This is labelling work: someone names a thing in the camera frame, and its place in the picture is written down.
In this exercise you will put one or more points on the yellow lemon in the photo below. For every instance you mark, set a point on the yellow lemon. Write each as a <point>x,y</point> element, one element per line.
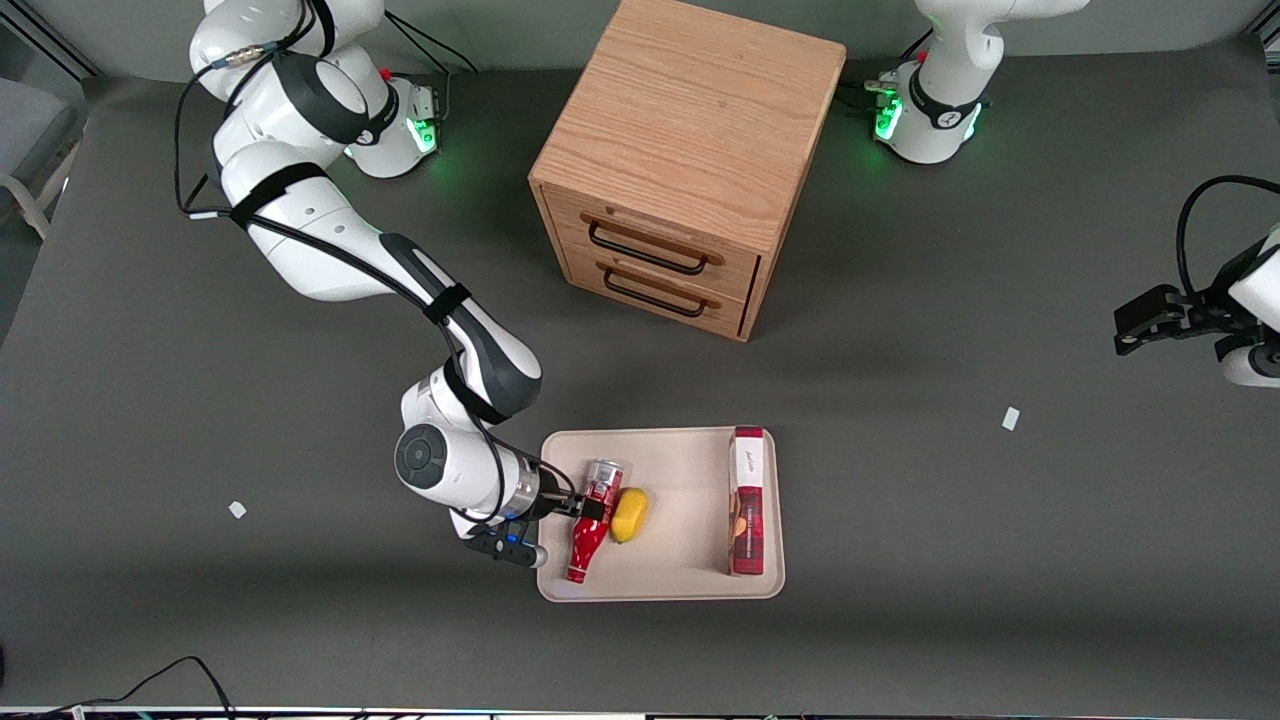
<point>629,515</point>

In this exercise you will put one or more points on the wooden two-drawer cabinet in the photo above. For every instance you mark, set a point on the wooden two-drawer cabinet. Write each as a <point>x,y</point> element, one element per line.
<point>690,110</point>

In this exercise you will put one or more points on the grey chair white legs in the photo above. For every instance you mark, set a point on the grey chair white legs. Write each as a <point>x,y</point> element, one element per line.
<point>35,130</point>

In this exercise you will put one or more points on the red white cookie box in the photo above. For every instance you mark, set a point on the red white cookie box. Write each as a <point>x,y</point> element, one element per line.
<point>747,520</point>

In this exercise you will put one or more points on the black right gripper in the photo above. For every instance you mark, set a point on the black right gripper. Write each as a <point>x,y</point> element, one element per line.
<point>553,499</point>

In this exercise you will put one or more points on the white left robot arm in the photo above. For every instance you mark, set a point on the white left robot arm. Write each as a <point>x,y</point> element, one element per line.
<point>945,110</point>

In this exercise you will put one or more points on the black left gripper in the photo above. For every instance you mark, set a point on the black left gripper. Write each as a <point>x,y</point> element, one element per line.
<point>1203,306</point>

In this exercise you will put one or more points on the red ketchup bottle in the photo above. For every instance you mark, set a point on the red ketchup bottle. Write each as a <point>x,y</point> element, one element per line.
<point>588,545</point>

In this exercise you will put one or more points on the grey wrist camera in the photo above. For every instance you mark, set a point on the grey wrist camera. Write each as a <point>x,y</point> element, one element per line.
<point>1250,365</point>
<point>510,548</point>

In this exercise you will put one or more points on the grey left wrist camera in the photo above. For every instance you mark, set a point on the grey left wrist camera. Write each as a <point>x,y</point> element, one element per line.
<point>1250,365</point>

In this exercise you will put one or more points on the beige plastic tray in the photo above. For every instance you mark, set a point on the beige plastic tray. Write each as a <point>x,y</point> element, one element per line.
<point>690,480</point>

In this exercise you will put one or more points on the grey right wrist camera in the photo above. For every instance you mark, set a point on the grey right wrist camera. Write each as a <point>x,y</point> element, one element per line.
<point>510,548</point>

